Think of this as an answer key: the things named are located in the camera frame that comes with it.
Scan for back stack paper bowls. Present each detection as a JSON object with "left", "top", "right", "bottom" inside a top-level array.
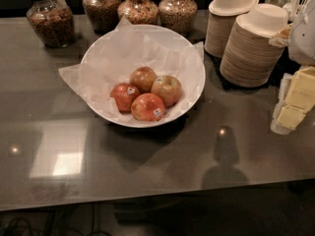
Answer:
[{"left": 205, "top": 0, "right": 259, "bottom": 58}]

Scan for left red apple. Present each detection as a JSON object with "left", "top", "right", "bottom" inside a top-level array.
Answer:
[{"left": 110, "top": 83, "right": 140, "bottom": 113}]

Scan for white paper liner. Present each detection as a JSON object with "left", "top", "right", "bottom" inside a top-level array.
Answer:
[{"left": 58, "top": 16, "right": 205, "bottom": 124}]

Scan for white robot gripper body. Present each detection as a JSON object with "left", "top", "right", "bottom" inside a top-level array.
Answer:
[{"left": 288, "top": 0, "right": 315, "bottom": 66}]

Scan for glass cereal jar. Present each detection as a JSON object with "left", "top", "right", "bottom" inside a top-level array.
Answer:
[
  {"left": 158, "top": 0, "right": 198, "bottom": 36},
  {"left": 82, "top": 0, "right": 121, "bottom": 32},
  {"left": 117, "top": 0, "right": 158, "bottom": 25},
  {"left": 27, "top": 0, "right": 75, "bottom": 48}
]

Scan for white bowl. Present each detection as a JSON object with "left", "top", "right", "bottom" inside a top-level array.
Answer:
[{"left": 79, "top": 24, "right": 207, "bottom": 129}]

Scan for red apple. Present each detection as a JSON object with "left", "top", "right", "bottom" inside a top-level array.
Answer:
[
  {"left": 110, "top": 83, "right": 140, "bottom": 113},
  {"left": 131, "top": 93, "right": 165, "bottom": 122},
  {"left": 129, "top": 67, "right": 158, "bottom": 93}
]

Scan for back red apple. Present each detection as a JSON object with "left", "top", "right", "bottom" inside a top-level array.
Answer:
[{"left": 129, "top": 67, "right": 158, "bottom": 93}]

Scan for red-green apple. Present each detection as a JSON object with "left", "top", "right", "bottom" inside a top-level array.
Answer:
[{"left": 151, "top": 75, "right": 182, "bottom": 107}]

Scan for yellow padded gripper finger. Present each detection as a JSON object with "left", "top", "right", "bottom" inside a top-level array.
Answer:
[
  {"left": 271, "top": 66, "right": 315, "bottom": 135},
  {"left": 269, "top": 24, "right": 291, "bottom": 48}
]

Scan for left glass cereal jar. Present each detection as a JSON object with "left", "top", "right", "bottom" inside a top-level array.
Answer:
[{"left": 27, "top": 0, "right": 75, "bottom": 48}]

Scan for front red apple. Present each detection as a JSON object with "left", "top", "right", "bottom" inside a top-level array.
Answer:
[{"left": 131, "top": 93, "right": 165, "bottom": 122}]

